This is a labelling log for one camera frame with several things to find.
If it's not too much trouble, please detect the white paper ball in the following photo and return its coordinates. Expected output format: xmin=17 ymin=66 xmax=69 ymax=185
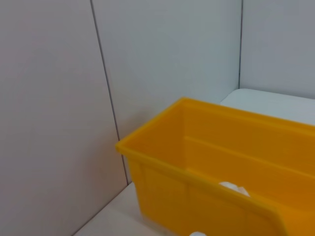
xmin=218 ymin=181 xmax=252 ymax=198

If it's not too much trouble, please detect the yellow plastic bin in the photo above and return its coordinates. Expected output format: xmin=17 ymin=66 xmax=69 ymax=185
xmin=115 ymin=97 xmax=315 ymax=236

